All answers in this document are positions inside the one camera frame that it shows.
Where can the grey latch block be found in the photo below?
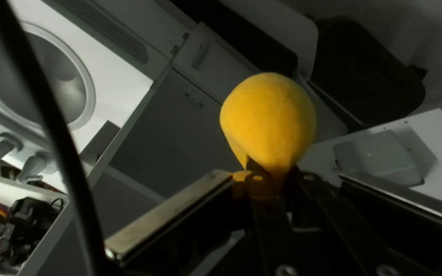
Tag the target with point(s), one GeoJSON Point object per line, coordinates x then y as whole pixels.
{"type": "Point", "coordinates": [376, 158]}

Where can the grey toy sink basin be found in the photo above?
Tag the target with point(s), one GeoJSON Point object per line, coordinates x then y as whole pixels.
{"type": "Point", "coordinates": [42, 77]}

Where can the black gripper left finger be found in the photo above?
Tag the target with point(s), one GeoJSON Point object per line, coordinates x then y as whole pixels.
{"type": "Point", "coordinates": [269, 230]}

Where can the grey toy faucet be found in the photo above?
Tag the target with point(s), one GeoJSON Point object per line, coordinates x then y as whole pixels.
{"type": "Point", "coordinates": [0, 150]}

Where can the orange round plushie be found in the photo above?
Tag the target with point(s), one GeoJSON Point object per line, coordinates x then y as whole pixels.
{"type": "Point", "coordinates": [267, 117]}

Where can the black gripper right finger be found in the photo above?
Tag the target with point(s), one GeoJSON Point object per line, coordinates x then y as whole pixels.
{"type": "Point", "coordinates": [329, 239]}

